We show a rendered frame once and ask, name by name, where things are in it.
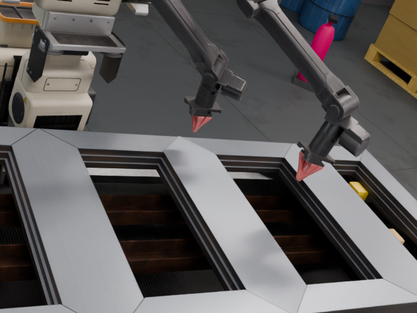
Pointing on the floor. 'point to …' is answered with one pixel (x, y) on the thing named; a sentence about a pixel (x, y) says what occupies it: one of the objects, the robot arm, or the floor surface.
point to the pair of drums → (309, 15)
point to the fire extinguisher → (324, 42)
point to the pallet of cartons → (398, 44)
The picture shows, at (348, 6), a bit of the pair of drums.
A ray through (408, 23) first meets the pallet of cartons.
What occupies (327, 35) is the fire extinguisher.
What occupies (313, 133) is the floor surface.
